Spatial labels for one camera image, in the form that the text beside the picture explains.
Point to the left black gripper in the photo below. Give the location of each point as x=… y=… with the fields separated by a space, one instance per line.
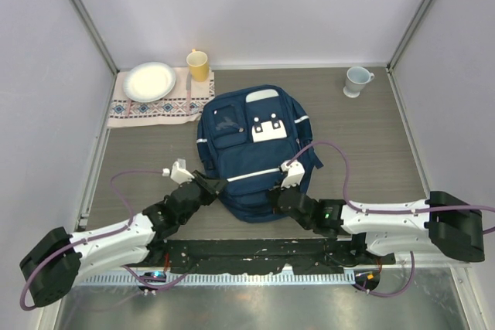
x=214 y=185

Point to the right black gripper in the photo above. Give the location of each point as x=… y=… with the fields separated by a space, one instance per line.
x=297 y=188

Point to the navy blue student backpack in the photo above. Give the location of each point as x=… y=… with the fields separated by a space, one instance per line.
x=244 y=136

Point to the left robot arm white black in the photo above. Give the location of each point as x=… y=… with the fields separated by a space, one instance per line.
x=61 y=259

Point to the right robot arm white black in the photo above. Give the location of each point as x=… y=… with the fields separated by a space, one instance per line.
x=441 y=223

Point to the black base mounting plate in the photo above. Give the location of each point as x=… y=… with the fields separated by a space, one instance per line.
x=262 y=257

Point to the patterned cloth placemat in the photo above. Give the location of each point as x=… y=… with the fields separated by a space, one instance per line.
x=169 y=110

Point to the white paper plate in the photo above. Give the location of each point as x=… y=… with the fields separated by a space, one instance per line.
x=149 y=82

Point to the yellow mug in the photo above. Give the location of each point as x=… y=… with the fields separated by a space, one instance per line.
x=198 y=64

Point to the light blue footed cup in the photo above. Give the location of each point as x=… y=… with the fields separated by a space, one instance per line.
x=357 y=77

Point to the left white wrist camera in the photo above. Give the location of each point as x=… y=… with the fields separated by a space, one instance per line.
x=178 y=172

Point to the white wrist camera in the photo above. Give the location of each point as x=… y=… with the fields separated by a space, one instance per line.
x=178 y=172
x=293 y=172

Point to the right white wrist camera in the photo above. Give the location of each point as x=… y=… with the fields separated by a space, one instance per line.
x=293 y=172

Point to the aluminium frame rail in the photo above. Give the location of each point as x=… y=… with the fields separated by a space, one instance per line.
x=130 y=248

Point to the pink handled table knife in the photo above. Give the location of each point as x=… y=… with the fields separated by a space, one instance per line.
x=188 y=92

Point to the white slotted cable duct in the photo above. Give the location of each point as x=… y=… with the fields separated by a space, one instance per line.
x=286 y=277

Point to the pink handled fork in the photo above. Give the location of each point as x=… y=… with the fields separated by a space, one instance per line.
x=128 y=108

